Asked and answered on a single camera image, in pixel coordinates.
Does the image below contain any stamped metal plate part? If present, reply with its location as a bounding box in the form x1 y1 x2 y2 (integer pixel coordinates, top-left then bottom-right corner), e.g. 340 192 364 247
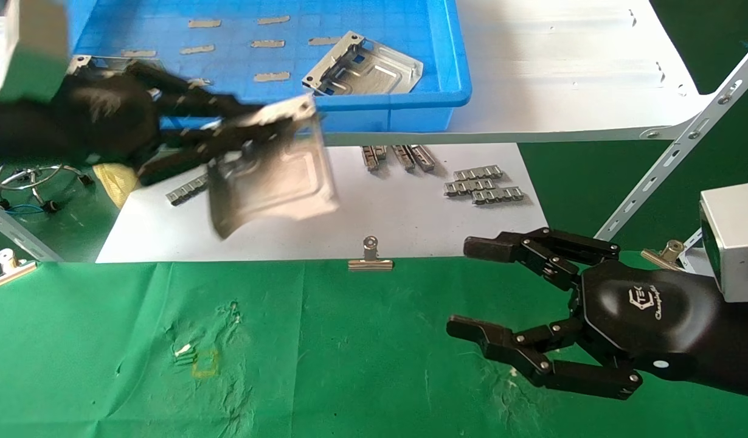
207 94 340 239
301 32 424 97
67 54 168 83

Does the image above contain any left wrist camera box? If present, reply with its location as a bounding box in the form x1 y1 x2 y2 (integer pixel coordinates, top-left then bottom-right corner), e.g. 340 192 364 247
0 0 69 103

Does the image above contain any grey metal strip part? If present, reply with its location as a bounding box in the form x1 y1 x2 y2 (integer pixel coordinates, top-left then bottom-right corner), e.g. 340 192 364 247
166 173 212 206
471 187 525 205
361 145 388 172
391 145 416 172
444 178 496 197
409 145 437 172
453 165 504 181

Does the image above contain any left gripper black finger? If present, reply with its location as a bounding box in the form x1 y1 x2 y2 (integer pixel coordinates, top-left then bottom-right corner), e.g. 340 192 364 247
128 61 265 122
137 119 296 186

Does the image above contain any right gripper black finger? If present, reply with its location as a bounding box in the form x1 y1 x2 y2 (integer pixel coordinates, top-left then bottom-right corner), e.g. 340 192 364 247
463 228 621 291
446 315 643 400

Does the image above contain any yellow plastic bag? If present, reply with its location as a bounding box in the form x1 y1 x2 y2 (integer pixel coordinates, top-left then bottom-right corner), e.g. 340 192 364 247
93 162 139 209

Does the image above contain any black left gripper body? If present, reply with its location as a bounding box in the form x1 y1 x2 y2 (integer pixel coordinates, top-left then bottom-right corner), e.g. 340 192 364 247
0 67 162 168

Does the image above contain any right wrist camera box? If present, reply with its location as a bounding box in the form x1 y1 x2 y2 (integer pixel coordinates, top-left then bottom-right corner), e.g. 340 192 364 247
699 181 748 305

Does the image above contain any green table cloth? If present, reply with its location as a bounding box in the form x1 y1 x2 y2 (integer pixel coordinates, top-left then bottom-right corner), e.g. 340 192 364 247
0 255 748 438

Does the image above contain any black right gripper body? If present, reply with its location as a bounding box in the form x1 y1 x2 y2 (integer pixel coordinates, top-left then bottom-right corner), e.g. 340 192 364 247
573 260 748 399

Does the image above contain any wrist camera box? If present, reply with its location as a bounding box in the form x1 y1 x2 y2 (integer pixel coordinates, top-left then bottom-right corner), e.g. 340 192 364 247
0 0 69 103
699 181 748 305

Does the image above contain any white board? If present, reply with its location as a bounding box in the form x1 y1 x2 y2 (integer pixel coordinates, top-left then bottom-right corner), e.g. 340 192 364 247
96 143 549 264

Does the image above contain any blue plastic bin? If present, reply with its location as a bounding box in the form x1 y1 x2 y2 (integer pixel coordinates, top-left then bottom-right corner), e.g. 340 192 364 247
64 0 473 133

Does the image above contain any blue floor cable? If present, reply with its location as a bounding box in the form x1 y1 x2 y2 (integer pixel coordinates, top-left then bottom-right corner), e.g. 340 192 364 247
0 204 44 239

